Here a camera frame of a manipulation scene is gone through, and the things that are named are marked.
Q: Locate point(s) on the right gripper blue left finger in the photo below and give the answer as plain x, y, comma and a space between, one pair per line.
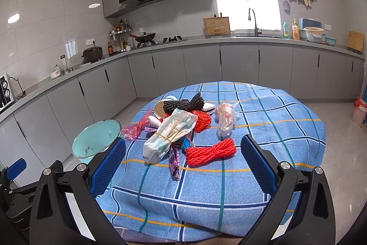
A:
86, 182

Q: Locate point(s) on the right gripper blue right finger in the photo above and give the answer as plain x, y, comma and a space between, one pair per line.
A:
313, 220

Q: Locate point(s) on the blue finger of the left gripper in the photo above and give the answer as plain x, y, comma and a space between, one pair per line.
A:
16, 169

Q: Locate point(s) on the pink plastic wrapper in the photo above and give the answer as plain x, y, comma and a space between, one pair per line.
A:
132, 131

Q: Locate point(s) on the purple wrapper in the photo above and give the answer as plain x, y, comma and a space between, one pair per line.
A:
174, 155

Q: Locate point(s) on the clear plastic bag pink contents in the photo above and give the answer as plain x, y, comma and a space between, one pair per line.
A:
226, 116

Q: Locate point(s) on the red mesh bag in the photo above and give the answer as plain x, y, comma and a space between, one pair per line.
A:
200, 121

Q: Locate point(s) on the white blue paper cup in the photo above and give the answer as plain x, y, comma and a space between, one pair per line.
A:
159, 106

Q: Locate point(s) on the white patterned plastic bag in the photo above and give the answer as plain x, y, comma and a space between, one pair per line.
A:
173, 128

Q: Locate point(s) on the white sponge block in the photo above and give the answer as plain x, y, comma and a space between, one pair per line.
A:
208, 108

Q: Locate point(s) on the black kitchen faucet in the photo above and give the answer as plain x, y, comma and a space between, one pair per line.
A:
252, 16

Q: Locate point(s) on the grey lower cabinets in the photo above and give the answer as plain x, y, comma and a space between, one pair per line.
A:
41, 127

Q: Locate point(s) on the blue plaid tablecloth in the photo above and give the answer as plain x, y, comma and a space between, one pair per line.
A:
222, 197

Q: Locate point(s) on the white microwave oven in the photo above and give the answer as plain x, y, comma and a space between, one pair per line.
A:
6, 92

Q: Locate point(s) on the black rice cooker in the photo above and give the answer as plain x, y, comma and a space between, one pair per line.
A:
92, 54

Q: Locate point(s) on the spice rack with bottles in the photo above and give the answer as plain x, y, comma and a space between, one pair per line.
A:
118, 40

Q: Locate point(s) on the small wooden board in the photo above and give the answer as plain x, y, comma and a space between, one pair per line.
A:
355, 41

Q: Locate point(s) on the blue dish rack box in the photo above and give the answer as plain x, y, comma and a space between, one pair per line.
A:
311, 30

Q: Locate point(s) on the green detergent bottle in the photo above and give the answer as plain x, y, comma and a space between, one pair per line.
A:
285, 30

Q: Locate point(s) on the yellow detergent bottle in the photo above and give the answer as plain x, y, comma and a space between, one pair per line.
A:
295, 30

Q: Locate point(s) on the gas stove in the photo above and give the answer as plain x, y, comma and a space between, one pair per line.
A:
165, 40

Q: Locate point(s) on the black wok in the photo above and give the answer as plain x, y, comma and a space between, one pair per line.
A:
144, 37

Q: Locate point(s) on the wooden cutting board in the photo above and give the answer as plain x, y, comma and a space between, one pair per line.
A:
216, 26

